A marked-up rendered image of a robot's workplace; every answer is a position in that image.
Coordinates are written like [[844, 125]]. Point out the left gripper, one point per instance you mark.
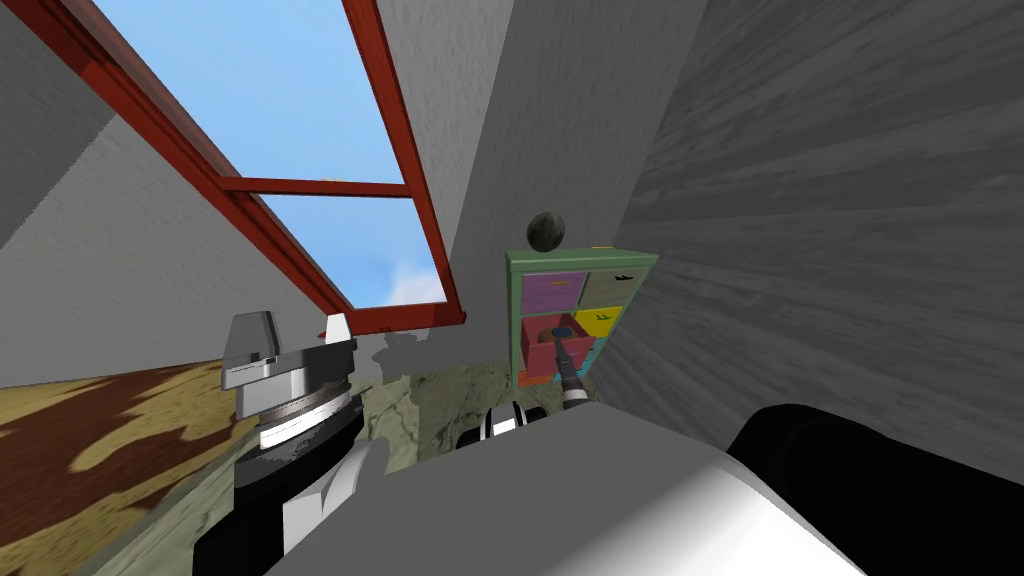
[[288, 380]]

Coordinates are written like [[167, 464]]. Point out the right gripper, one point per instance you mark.
[[564, 346]]

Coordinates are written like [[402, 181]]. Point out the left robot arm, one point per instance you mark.
[[264, 496]]

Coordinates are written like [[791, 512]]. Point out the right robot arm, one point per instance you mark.
[[880, 496]]

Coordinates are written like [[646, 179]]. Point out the red drawer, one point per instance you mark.
[[538, 356]]

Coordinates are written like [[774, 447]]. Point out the yellow drawer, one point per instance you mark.
[[598, 322]]

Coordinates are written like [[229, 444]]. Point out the purple drawer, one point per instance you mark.
[[552, 292]]

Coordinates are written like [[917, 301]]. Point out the green cabinet with coloured drawers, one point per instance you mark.
[[632, 324]]

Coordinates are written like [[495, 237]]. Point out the olive grey drawer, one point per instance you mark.
[[612, 290]]

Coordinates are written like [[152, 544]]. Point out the dark grey ball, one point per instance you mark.
[[546, 231]]

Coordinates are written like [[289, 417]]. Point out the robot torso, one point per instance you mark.
[[560, 496]]

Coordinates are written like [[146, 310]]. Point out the red-framed window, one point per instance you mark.
[[264, 96]]

